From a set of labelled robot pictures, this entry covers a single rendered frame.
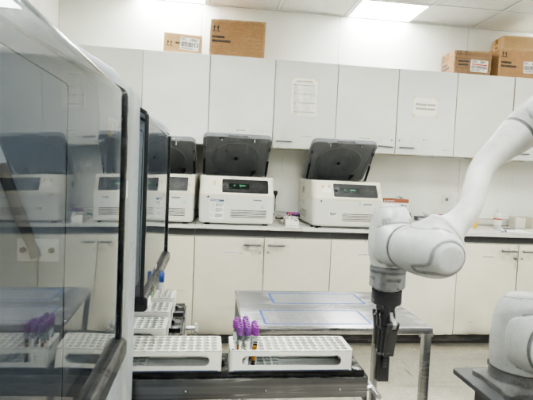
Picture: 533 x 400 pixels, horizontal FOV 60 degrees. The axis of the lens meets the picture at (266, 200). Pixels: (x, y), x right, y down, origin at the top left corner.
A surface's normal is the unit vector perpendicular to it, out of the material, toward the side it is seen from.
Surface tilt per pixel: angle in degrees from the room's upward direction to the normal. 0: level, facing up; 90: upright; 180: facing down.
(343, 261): 90
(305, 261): 90
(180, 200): 90
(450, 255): 96
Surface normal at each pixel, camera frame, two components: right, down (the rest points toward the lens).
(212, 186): 0.14, -0.47
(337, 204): 0.11, 0.06
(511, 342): -0.95, -0.01
